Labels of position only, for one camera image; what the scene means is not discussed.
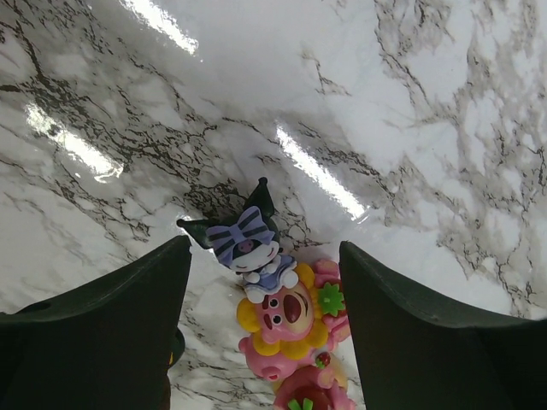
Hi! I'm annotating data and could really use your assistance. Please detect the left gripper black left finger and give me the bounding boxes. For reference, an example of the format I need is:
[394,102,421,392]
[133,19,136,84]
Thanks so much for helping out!
[1,236,191,409]

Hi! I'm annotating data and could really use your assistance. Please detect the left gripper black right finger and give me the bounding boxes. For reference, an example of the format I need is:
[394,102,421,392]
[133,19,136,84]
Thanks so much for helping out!
[339,241,546,410]

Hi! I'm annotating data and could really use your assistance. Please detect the black purple bow figurine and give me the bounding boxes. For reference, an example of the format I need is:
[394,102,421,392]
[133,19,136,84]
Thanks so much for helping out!
[176,177,298,303]

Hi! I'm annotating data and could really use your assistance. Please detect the yellow helmet figurine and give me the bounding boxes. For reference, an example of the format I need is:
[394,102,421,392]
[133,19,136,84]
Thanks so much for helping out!
[168,328,185,368]

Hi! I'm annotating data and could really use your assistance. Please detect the pink strawberry tart figurine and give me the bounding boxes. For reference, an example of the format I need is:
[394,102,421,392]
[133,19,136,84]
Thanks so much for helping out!
[273,366,356,410]

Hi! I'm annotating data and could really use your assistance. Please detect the pink bear yellow flower figurine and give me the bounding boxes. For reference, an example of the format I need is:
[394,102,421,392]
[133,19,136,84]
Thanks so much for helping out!
[236,260,350,382]

